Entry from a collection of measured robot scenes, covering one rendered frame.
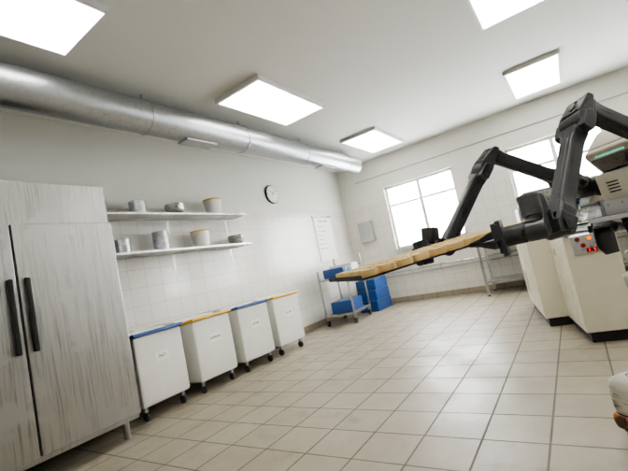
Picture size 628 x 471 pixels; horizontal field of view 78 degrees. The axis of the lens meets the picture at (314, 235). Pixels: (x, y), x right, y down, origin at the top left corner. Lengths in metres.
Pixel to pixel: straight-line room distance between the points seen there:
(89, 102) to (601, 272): 4.26
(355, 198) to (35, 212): 6.26
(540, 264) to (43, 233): 4.26
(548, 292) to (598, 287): 0.75
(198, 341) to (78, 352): 1.28
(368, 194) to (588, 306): 5.41
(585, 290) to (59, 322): 3.94
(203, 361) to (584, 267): 3.52
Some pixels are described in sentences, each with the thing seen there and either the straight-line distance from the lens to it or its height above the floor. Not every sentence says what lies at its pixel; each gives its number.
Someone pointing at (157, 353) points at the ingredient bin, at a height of 0.55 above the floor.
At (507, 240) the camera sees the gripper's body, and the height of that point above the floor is 0.97.
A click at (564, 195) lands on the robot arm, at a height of 1.06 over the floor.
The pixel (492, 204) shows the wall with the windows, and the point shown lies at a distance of 7.53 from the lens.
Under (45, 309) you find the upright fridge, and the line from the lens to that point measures 3.31.
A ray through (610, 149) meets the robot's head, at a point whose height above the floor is 1.22.
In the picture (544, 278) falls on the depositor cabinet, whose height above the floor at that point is 0.47.
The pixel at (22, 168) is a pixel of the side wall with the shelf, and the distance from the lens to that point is 4.52.
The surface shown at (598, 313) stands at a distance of 3.75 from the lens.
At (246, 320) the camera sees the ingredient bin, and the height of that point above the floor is 0.59.
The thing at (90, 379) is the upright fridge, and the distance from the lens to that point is 3.42.
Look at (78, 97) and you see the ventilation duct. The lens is 3.75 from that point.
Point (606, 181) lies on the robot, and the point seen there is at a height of 1.11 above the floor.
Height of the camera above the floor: 1.00
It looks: 5 degrees up
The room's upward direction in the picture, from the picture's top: 12 degrees counter-clockwise
